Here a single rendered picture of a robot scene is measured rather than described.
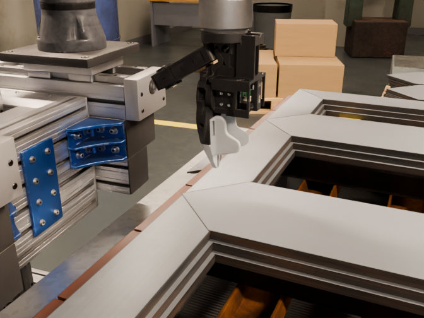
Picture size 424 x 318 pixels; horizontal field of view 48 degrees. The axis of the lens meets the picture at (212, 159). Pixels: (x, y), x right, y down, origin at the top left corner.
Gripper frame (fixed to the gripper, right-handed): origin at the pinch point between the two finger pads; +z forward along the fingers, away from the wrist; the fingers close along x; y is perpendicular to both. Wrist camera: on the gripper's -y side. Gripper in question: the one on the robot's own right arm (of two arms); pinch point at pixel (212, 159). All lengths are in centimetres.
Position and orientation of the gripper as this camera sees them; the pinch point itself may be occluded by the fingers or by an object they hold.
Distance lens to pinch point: 75.8
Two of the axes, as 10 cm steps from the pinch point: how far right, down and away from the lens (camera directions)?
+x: 4.1, -3.5, 8.4
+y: 9.1, 1.6, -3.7
